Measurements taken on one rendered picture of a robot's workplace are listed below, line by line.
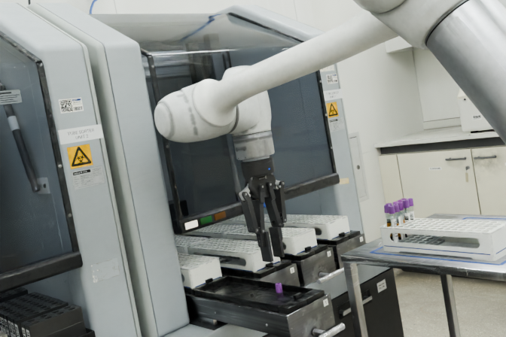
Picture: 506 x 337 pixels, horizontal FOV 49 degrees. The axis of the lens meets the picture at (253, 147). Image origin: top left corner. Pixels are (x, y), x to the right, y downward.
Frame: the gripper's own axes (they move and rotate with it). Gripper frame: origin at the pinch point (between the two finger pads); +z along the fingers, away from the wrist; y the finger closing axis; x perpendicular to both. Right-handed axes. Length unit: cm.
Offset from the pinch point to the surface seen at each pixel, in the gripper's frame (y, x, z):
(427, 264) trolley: -22.8, 25.3, 9.6
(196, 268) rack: 6.9, -21.7, 5.3
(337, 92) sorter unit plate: -58, -20, -33
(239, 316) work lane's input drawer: 10.9, -2.2, 13.3
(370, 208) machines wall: -208, -132, 42
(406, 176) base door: -225, -112, 24
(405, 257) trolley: -25.8, 17.7, 9.5
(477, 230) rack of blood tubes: -30.5, 34.3, 3.5
